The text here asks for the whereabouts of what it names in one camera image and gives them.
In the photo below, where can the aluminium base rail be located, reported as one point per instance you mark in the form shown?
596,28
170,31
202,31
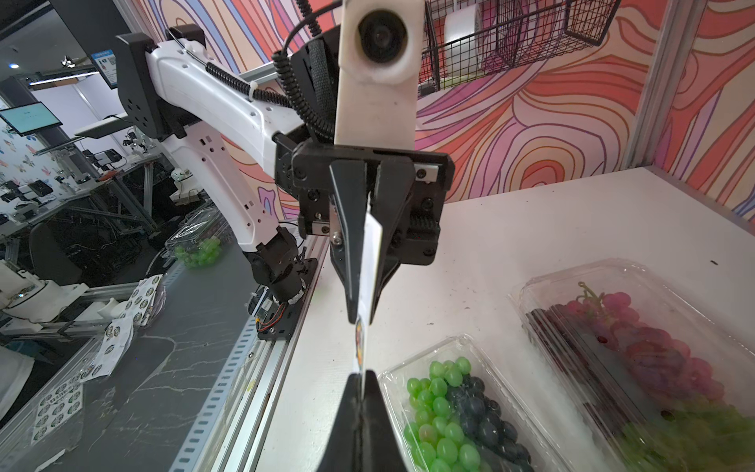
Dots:
230,431

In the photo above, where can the large clamshell red green grapes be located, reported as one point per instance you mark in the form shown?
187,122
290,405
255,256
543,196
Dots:
658,384

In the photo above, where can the white tape roll in basket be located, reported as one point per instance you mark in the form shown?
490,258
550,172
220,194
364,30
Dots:
462,27

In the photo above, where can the left wire basket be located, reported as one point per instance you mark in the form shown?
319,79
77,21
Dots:
515,33

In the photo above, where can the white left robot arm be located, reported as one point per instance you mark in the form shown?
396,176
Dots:
224,131

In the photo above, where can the white sticker sheet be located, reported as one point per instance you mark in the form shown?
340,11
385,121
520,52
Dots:
369,274

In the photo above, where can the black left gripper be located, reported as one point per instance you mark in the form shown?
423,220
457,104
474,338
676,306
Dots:
407,190

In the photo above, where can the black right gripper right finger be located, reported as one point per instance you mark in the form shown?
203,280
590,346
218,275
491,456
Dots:
380,449

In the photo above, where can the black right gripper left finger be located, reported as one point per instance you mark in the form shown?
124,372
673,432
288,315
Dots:
342,451

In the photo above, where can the clamshell green and dark grapes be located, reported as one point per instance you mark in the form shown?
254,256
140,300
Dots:
453,412

